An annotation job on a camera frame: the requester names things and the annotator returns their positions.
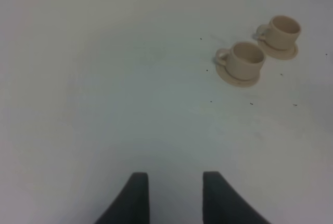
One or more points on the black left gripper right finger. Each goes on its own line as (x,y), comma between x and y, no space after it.
(222,204)

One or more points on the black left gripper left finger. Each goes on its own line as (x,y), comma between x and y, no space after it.
(132,203)

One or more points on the near beige cup saucer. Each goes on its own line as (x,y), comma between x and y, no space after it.
(226,77)

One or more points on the beige cup saucer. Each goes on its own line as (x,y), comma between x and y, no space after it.
(226,77)
(278,54)

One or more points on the near beige teacup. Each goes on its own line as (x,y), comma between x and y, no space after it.
(242,61)

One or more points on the beige teacup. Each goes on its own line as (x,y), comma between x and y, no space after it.
(280,33)
(242,61)

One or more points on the far beige cup saucer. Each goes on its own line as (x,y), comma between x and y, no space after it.
(278,54)

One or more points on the far beige teacup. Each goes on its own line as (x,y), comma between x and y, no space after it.
(280,33)

